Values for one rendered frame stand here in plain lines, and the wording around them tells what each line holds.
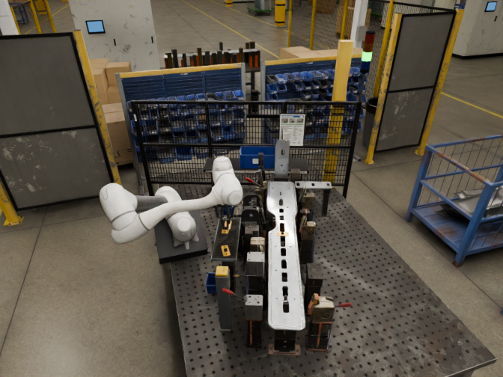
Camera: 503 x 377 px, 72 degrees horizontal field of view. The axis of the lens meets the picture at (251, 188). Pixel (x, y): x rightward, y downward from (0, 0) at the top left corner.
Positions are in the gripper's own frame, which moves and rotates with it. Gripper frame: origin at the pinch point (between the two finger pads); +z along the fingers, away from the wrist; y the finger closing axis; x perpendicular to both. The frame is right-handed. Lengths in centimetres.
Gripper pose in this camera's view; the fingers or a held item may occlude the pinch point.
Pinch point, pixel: (225, 223)
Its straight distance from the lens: 199.7
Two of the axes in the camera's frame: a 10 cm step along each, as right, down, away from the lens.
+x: 1.2, -5.4, 8.4
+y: 9.9, 0.6, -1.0
